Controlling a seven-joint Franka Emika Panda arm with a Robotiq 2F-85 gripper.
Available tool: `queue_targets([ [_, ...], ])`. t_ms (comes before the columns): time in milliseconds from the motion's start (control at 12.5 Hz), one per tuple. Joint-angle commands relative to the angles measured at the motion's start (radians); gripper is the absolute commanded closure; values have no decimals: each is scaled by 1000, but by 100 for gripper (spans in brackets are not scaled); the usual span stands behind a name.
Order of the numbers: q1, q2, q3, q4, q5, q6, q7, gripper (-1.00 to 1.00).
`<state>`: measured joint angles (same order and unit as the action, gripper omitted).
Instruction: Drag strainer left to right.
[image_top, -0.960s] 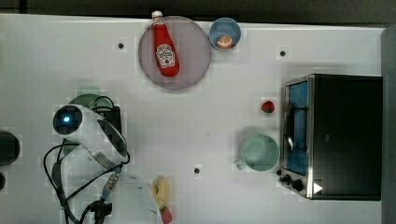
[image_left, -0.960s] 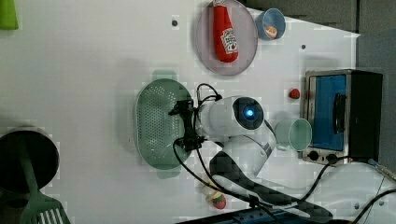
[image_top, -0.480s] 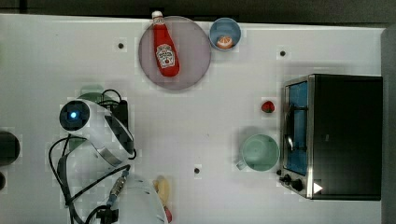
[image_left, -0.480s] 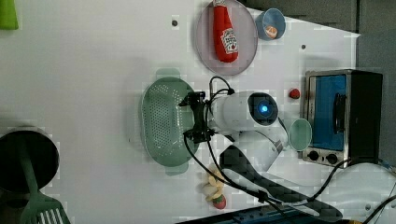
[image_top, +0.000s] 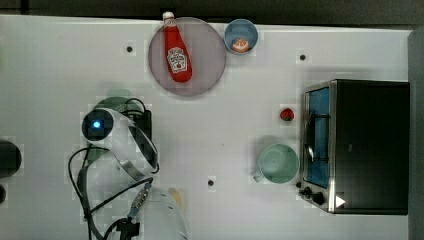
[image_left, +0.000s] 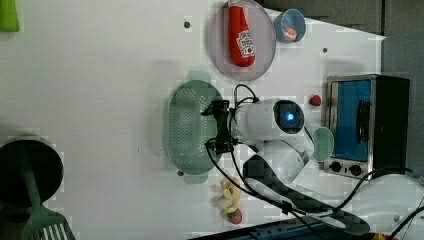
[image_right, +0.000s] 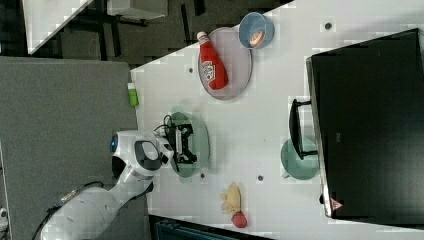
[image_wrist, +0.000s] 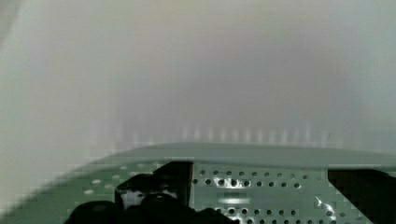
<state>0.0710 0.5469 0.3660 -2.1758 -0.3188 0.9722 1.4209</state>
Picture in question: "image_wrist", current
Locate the green plastic strainer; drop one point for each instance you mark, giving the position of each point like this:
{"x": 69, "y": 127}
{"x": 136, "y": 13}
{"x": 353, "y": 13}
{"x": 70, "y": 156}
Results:
{"x": 250, "y": 184}

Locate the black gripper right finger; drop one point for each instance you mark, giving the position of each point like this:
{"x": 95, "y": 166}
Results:
{"x": 372, "y": 192}

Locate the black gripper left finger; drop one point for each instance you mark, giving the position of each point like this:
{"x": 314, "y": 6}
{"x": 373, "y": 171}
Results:
{"x": 160, "y": 197}

